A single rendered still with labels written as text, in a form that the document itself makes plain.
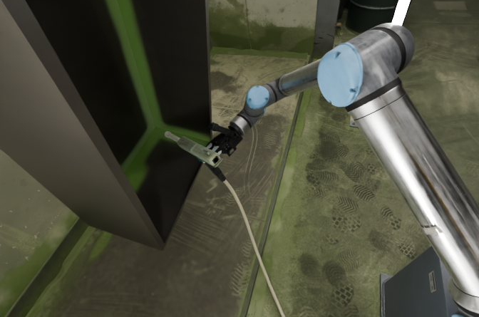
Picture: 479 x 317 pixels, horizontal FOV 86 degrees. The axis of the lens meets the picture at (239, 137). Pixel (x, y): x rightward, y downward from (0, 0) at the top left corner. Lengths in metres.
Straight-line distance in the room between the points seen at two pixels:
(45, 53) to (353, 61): 0.49
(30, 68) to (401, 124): 0.61
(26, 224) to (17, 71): 1.43
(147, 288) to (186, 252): 0.26
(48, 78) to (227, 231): 1.33
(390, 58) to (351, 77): 0.10
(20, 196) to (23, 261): 0.34
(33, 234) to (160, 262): 0.70
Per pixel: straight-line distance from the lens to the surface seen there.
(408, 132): 0.58
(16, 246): 1.86
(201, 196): 1.75
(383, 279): 1.62
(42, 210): 1.87
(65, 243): 1.92
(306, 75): 0.92
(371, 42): 0.59
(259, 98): 1.05
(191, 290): 1.57
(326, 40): 2.73
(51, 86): 0.47
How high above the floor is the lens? 1.52
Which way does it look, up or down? 48 degrees down
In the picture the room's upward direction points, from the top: 11 degrees counter-clockwise
